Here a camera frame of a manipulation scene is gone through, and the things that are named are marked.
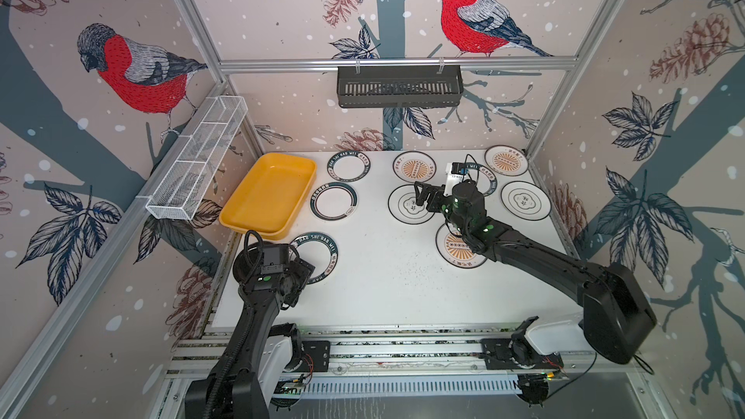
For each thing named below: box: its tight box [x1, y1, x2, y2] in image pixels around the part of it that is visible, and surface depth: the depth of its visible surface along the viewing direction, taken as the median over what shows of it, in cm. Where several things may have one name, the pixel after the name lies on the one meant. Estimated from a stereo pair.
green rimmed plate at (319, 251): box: [289, 231, 339, 286], surface depth 95 cm
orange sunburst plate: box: [391, 150, 438, 184], surface depth 120 cm
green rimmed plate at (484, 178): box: [461, 161, 498, 197], surface depth 115 cm
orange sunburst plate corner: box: [484, 144, 529, 178], surface depth 120 cm
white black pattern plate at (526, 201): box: [500, 180, 552, 222], surface depth 108 cm
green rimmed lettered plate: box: [326, 150, 372, 183], surface depth 120 cm
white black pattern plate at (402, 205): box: [387, 184, 436, 226], surface depth 106 cm
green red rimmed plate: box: [309, 181, 359, 223], surface depth 109 cm
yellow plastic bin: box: [219, 153, 317, 240], surface depth 106 cm
